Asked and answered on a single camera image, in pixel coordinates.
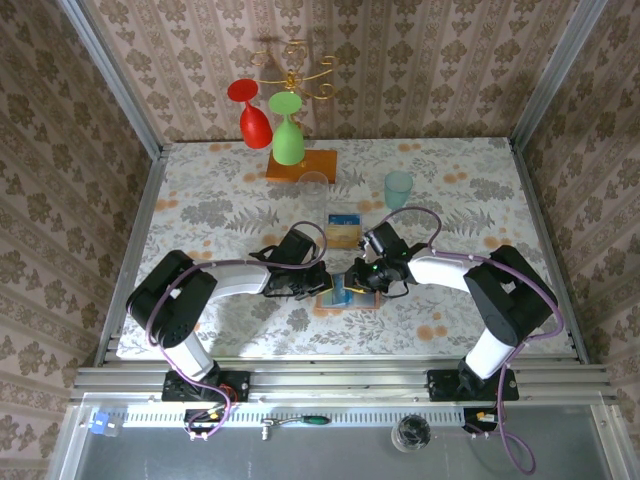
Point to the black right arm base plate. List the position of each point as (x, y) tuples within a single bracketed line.
[(442, 385)]

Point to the aluminium corner post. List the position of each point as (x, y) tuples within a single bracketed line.
[(114, 80), (556, 75)]

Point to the orange credit card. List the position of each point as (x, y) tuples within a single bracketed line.
[(342, 237)]

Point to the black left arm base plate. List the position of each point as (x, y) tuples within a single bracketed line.
[(235, 385)]

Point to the blue plastic connector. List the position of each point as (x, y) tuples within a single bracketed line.
[(101, 424)]

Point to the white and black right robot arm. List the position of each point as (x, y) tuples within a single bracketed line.
[(435, 270)]

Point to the clear glass jar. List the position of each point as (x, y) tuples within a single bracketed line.
[(411, 432)]

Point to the green wine glass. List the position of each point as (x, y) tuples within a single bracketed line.
[(288, 145)]

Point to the black connector block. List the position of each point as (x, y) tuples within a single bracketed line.
[(475, 417), (200, 417)]

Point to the teal plastic tumbler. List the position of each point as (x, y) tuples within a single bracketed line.
[(398, 192)]

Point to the clear acrylic card box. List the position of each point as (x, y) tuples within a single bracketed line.
[(345, 207)]

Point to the red wine glass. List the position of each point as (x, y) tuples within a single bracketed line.
[(255, 127)]

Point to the orange wooden rack base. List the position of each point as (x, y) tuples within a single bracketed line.
[(320, 165)]

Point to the aluminium table side rail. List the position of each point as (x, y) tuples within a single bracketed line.
[(142, 210), (525, 175)]

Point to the clear drinking glass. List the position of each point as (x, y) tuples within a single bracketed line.
[(313, 185)]

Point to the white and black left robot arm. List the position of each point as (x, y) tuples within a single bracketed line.
[(240, 280)]

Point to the grey metal tray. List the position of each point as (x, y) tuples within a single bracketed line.
[(300, 460)]

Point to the aluminium front frame rail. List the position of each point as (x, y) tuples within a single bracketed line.
[(340, 380)]

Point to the pink leather card holder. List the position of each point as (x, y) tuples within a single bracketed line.
[(367, 301)]

